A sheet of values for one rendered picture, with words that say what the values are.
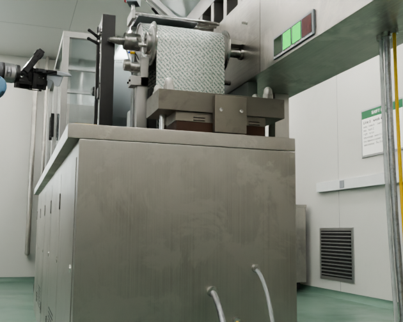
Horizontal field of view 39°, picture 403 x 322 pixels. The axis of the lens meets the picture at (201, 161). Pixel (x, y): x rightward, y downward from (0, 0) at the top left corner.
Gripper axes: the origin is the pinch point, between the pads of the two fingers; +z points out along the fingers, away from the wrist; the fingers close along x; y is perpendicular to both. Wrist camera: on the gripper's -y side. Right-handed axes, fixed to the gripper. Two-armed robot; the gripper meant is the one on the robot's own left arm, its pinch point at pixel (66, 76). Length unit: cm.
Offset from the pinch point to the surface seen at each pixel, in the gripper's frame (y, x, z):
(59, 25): -106, -379, 98
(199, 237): 51, 91, 14
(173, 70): 1, 59, 18
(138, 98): 11, 50, 10
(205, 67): -1, 61, 29
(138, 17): -23.3, 23.1, 19.1
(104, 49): -9.3, 20.7, 7.5
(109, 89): 5.9, 23.2, 9.9
